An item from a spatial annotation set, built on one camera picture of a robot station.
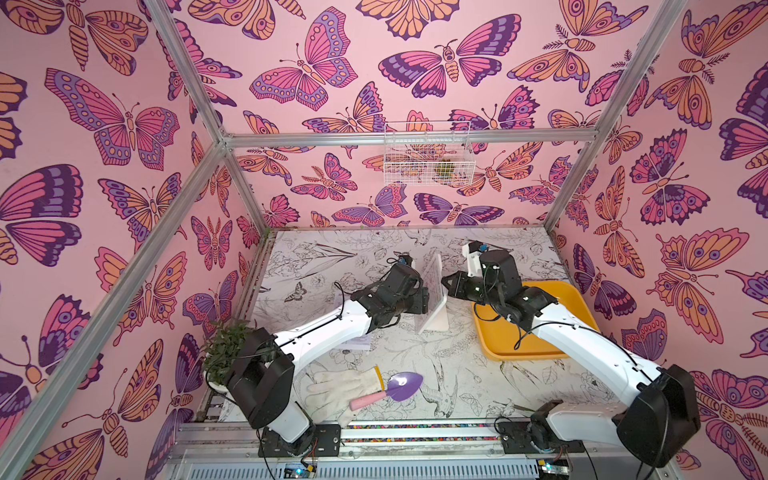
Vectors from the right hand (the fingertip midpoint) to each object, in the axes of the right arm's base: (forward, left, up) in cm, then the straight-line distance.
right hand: (443, 277), depth 79 cm
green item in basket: (+35, -2, +9) cm, 37 cm away
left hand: (-1, +5, -6) cm, 8 cm away
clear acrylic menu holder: (-6, +1, -10) cm, 12 cm away
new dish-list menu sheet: (+1, +2, -2) cm, 3 cm away
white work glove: (-25, +30, -21) cm, 44 cm away
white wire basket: (+39, +3, +12) cm, 41 cm away
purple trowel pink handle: (-22, +11, -22) cm, 33 cm away
